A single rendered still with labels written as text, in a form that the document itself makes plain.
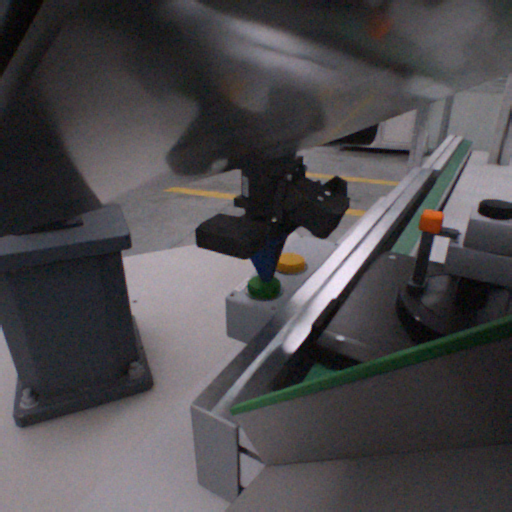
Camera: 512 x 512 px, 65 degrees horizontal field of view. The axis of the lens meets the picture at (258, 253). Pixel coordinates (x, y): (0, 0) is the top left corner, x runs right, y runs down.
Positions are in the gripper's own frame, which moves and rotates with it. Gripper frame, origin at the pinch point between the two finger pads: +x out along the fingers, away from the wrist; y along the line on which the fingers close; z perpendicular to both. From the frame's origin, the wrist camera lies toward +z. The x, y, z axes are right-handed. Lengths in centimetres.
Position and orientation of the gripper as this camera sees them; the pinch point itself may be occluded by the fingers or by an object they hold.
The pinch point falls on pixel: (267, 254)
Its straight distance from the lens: 46.7
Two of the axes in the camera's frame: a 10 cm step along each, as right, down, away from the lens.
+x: 0.0, 9.0, 4.5
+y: 5.0, -3.8, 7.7
